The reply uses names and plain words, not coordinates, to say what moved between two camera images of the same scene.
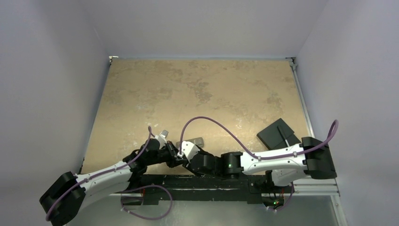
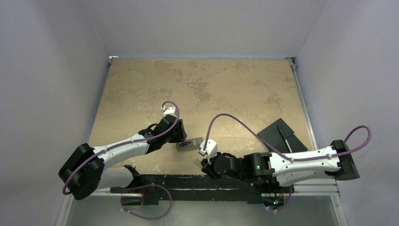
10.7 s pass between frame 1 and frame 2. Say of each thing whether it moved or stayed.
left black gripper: moved
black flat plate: stayed
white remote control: stayed
